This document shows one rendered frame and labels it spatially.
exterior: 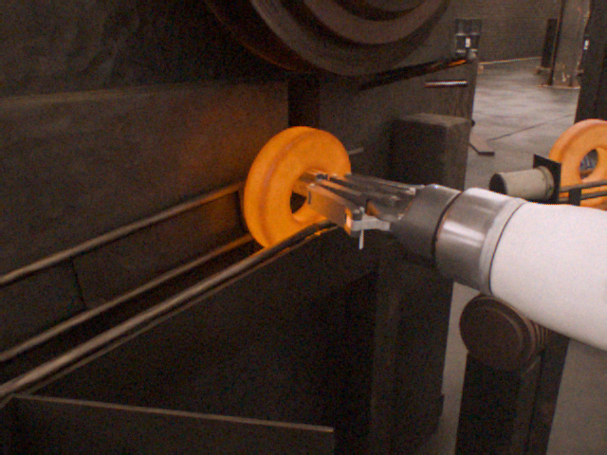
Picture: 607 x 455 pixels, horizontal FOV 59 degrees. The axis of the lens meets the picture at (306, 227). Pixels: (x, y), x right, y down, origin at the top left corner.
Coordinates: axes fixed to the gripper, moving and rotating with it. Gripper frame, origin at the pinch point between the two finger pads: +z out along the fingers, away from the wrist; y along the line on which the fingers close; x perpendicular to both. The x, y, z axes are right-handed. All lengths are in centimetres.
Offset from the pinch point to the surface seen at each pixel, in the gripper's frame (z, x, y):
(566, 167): -13, -5, 52
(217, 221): 6.6, -5.3, -7.5
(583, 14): 251, 16, 857
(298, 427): -25.7, -3.0, -26.7
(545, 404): -19, -55, 56
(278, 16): -2.0, 18.1, -6.2
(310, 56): -2.2, 14.3, -1.7
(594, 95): 87, -39, 417
